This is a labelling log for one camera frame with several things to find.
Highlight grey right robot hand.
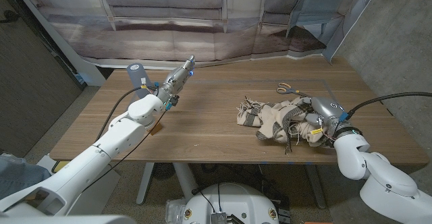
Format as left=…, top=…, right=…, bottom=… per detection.
left=301, top=96, right=354, bottom=137

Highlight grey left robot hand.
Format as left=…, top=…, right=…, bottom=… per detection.
left=157, top=55, right=196, bottom=104

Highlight cream plaid fringed scarf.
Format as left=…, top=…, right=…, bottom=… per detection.
left=236, top=96, right=335, bottom=155

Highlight grey cylindrical cup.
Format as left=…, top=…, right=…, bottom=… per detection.
left=126, top=63, right=151, bottom=99

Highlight printed sofa room backdrop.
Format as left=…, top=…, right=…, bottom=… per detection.
left=20, top=0, right=385, bottom=70

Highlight grey table leg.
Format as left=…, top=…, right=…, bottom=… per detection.
left=305, top=165, right=327, bottom=210

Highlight white table leg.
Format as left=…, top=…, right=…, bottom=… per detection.
left=136, top=163, right=155, bottom=206
left=172, top=162, right=200, bottom=201

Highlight clear plastic packaging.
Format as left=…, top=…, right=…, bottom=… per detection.
left=165, top=198, right=187, bottom=223

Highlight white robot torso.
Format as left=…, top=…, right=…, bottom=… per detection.
left=182, top=182, right=280, bottom=224

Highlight yellow floor object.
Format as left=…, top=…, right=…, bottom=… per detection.
left=52, top=161, right=70, bottom=173

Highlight person in blue jeans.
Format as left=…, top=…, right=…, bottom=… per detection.
left=0, top=155, right=51, bottom=200

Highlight yellow-handled scissors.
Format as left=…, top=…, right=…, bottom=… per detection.
left=276, top=82, right=310, bottom=99

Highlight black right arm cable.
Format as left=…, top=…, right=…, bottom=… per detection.
left=340, top=91, right=432, bottom=122

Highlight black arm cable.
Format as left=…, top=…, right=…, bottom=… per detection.
left=340, top=91, right=432, bottom=122
left=96, top=85, right=158, bottom=140

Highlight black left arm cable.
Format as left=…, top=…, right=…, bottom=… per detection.
left=96, top=85, right=158, bottom=140

